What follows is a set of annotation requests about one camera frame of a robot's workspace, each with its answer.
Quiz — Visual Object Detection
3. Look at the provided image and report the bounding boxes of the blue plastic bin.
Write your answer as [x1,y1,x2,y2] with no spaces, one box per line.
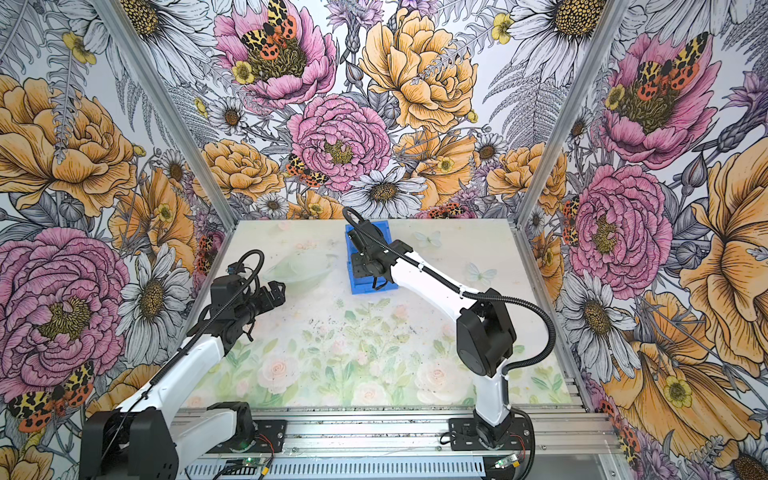
[345,225,398,295]

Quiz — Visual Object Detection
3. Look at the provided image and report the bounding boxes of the left green circuit board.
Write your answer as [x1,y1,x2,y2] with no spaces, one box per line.
[219,458,273,479]

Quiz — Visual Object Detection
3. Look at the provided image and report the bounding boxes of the right black corrugated cable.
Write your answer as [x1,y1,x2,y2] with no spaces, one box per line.
[341,207,558,376]

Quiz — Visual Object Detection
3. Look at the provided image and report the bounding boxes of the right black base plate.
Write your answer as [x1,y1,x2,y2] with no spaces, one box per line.
[448,415,534,451]

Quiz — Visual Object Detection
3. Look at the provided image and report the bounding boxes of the aluminium front rail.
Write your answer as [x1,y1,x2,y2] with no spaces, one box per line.
[170,408,621,463]

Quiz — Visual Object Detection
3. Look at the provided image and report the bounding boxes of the white slotted cable duct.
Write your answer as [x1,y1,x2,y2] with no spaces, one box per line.
[178,456,486,479]

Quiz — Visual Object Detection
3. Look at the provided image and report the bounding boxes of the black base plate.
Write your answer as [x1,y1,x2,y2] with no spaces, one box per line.
[448,415,534,451]
[237,419,288,454]

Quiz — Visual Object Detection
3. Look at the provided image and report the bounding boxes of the aluminium corner post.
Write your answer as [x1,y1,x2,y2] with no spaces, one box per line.
[94,1,238,233]
[514,0,631,228]

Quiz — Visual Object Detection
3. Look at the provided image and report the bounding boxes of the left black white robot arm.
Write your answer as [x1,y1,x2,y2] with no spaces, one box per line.
[79,273,286,479]

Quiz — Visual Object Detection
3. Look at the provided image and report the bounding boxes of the left aluminium corner post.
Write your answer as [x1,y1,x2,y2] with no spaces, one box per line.
[94,1,238,233]

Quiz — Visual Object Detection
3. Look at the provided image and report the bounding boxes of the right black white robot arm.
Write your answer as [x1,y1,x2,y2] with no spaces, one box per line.
[347,221,517,450]

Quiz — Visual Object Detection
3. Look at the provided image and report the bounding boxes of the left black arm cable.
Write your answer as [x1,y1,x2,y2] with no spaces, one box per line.
[107,248,266,457]

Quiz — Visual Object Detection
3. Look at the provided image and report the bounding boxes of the right green circuit board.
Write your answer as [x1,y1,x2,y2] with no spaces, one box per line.
[494,454,520,469]

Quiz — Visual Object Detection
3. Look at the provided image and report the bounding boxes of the green circuit board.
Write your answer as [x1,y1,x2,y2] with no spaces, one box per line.
[494,454,520,469]
[219,458,273,479]

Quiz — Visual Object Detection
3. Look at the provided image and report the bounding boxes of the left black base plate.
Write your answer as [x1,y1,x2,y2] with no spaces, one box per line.
[237,419,288,454]

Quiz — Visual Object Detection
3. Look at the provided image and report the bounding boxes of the right aluminium corner post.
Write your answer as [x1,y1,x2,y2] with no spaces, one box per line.
[514,0,631,228]

